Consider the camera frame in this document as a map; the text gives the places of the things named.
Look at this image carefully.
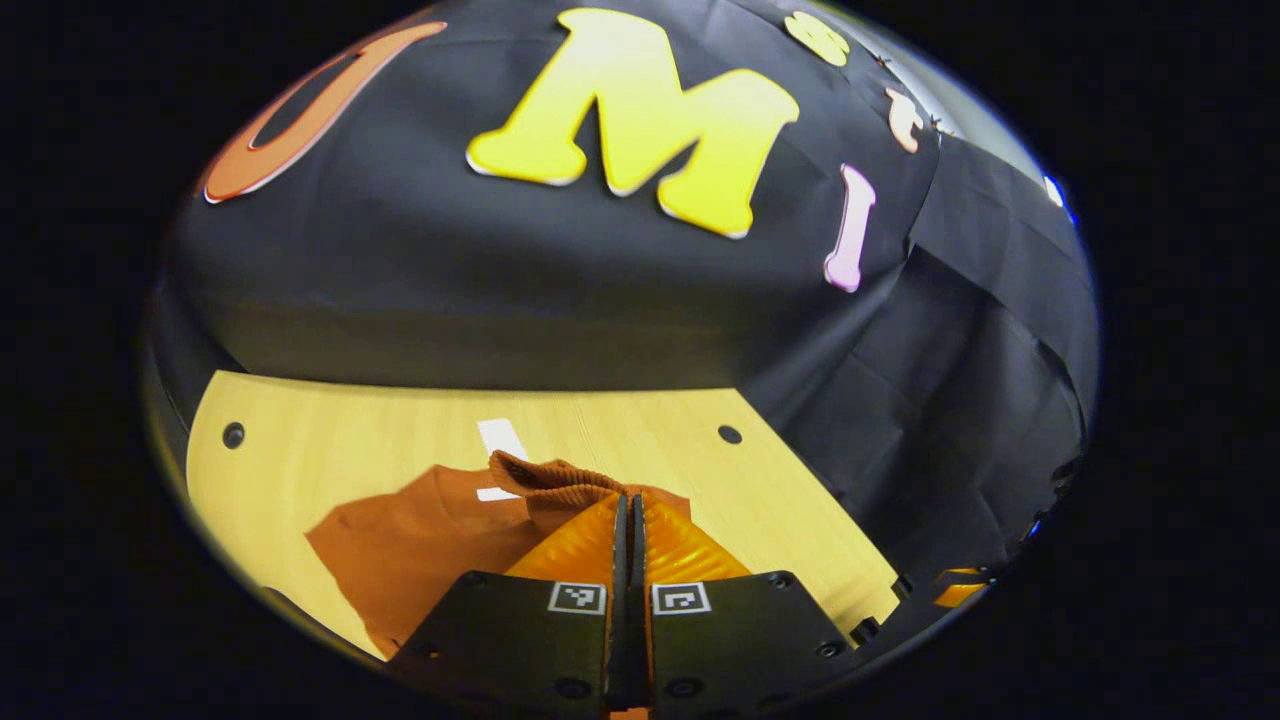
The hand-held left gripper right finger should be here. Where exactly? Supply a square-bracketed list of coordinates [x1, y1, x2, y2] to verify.
[630, 492, 851, 720]

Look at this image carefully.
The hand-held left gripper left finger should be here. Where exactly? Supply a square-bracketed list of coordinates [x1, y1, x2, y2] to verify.
[386, 492, 632, 720]

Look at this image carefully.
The rust orange knit cardigan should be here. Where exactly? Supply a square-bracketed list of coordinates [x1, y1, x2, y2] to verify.
[305, 450, 693, 661]

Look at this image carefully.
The white tape piece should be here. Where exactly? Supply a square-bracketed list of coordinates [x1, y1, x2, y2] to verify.
[477, 418, 529, 463]

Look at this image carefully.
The black backdrop cloth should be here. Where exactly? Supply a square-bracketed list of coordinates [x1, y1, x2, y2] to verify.
[145, 0, 1101, 601]

